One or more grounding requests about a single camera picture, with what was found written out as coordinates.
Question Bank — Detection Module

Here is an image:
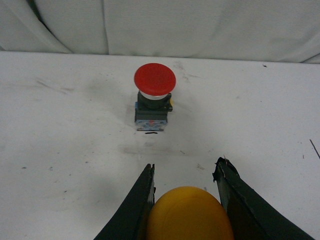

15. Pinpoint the yellow mushroom push button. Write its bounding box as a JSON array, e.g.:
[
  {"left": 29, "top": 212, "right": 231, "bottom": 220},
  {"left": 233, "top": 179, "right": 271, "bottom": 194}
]
[{"left": 146, "top": 186, "right": 235, "bottom": 240}]

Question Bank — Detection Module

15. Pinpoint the white curtain backdrop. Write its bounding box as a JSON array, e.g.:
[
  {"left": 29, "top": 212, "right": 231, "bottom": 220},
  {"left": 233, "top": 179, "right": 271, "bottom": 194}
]
[{"left": 0, "top": 0, "right": 320, "bottom": 64}]

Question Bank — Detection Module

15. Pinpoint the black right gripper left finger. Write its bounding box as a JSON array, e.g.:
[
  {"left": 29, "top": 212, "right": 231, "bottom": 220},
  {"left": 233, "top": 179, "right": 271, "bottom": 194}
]
[{"left": 95, "top": 163, "right": 156, "bottom": 240}]

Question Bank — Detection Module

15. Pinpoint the red mushroom push button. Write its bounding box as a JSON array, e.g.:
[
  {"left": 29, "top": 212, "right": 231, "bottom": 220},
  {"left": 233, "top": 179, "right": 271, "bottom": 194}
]
[{"left": 133, "top": 63, "right": 176, "bottom": 132}]

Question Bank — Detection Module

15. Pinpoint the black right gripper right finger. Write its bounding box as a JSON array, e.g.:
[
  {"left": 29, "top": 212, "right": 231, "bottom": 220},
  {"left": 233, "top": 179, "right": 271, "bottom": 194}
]
[{"left": 212, "top": 157, "right": 313, "bottom": 240}]

